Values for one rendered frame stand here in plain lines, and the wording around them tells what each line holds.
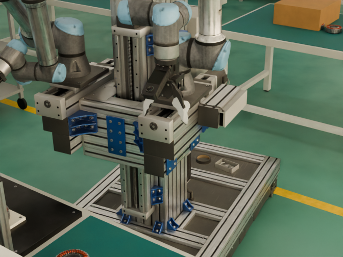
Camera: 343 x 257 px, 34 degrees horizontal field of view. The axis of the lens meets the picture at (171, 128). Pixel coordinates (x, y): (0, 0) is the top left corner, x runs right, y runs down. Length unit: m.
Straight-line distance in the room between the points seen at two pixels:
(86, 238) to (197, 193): 1.31
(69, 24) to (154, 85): 0.85
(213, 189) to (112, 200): 0.56
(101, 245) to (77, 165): 2.02
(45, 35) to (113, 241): 0.80
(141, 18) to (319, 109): 3.17
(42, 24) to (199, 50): 0.58
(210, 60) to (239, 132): 2.18
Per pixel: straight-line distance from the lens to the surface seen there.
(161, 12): 1.61
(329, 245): 3.20
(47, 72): 2.26
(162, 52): 1.64
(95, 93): 2.52
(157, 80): 1.64
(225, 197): 3.12
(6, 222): 1.78
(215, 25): 2.10
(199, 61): 2.15
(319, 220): 3.38
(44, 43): 2.20
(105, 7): 4.77
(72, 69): 2.45
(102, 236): 1.94
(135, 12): 1.75
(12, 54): 2.25
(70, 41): 2.42
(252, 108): 4.20
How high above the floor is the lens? 1.90
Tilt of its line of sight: 26 degrees down
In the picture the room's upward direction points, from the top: 1 degrees counter-clockwise
